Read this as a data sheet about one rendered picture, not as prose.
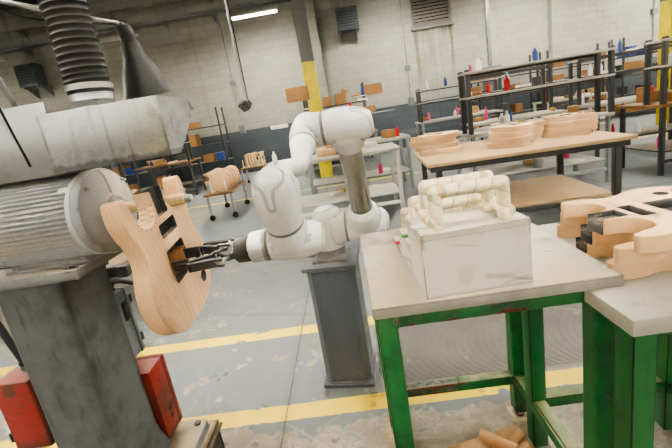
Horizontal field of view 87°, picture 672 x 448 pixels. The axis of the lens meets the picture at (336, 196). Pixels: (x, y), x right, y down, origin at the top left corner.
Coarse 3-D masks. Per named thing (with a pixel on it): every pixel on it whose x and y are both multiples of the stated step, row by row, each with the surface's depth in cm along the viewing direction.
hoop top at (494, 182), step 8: (496, 176) 86; (504, 176) 85; (448, 184) 86; (456, 184) 85; (464, 184) 85; (472, 184) 85; (480, 184) 85; (488, 184) 85; (496, 184) 85; (432, 192) 85; (440, 192) 85; (448, 192) 85; (456, 192) 85; (464, 192) 85; (472, 192) 86
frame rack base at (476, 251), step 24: (456, 216) 96; (480, 216) 92; (432, 240) 86; (456, 240) 87; (480, 240) 87; (504, 240) 87; (528, 240) 87; (432, 264) 88; (456, 264) 88; (480, 264) 88; (504, 264) 88; (528, 264) 89; (432, 288) 89; (456, 288) 89; (480, 288) 90
